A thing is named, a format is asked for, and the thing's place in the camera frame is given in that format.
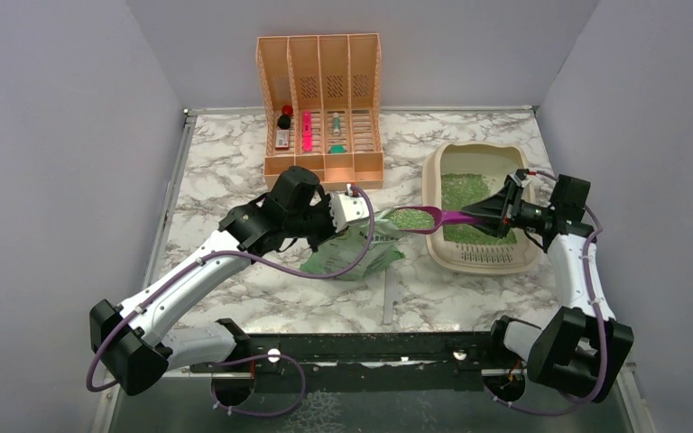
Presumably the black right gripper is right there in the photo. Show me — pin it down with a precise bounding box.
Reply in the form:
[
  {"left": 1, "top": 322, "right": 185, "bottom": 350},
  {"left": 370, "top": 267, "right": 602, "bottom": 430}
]
[{"left": 460, "top": 181, "right": 554, "bottom": 239}]

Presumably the green litter bag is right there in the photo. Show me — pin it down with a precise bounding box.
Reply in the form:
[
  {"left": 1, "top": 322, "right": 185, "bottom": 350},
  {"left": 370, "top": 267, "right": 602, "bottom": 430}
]
[{"left": 300, "top": 208, "right": 406, "bottom": 281}]

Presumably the beige litter box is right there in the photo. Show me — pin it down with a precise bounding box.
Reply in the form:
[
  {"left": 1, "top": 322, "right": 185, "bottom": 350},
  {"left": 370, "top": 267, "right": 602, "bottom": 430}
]
[{"left": 421, "top": 142, "right": 542, "bottom": 275}]

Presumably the purple litter scoop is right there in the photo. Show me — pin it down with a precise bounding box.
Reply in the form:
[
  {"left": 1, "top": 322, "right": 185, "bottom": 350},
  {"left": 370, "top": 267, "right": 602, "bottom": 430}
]
[{"left": 384, "top": 206, "right": 485, "bottom": 235}]

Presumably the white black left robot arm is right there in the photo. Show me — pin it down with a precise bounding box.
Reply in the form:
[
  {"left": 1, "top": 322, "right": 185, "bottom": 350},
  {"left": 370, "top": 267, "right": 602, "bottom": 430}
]
[{"left": 86, "top": 166, "right": 375, "bottom": 396}]

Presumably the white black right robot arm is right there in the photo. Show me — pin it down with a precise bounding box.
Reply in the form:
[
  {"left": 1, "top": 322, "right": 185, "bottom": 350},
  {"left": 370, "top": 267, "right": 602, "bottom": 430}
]
[{"left": 461, "top": 169, "right": 634, "bottom": 404}]

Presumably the red white small box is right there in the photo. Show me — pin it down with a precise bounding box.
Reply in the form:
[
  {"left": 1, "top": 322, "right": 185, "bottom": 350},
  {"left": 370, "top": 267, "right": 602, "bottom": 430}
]
[{"left": 274, "top": 129, "right": 290, "bottom": 151}]

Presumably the green tape dispenser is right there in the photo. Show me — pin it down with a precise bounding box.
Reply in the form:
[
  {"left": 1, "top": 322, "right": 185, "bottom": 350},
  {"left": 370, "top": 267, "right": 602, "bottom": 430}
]
[{"left": 328, "top": 144, "right": 349, "bottom": 154}]

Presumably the red and black stamp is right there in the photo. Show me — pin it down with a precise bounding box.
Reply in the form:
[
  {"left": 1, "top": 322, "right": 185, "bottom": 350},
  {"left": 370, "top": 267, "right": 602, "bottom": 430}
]
[{"left": 276, "top": 105, "right": 294, "bottom": 130}]

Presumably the green white glue stick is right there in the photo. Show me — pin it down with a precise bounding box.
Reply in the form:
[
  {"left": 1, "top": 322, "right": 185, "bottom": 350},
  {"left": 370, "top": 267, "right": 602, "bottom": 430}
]
[{"left": 331, "top": 112, "right": 341, "bottom": 136}]

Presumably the orange plastic file organizer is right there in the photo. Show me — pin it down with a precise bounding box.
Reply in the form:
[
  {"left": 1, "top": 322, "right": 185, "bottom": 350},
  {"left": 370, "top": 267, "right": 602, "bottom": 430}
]
[{"left": 256, "top": 33, "right": 384, "bottom": 190}]

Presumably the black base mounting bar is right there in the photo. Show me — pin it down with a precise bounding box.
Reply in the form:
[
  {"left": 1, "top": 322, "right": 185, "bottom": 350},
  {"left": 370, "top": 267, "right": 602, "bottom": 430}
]
[{"left": 128, "top": 319, "right": 548, "bottom": 396}]

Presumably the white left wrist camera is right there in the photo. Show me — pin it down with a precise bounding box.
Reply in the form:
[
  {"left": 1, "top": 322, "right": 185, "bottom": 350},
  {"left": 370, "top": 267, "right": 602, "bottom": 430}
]
[{"left": 329, "top": 183, "right": 369, "bottom": 233}]

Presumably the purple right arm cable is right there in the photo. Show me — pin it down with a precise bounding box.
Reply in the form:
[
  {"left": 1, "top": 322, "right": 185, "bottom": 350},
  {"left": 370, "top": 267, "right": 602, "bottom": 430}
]
[{"left": 482, "top": 170, "right": 611, "bottom": 418}]

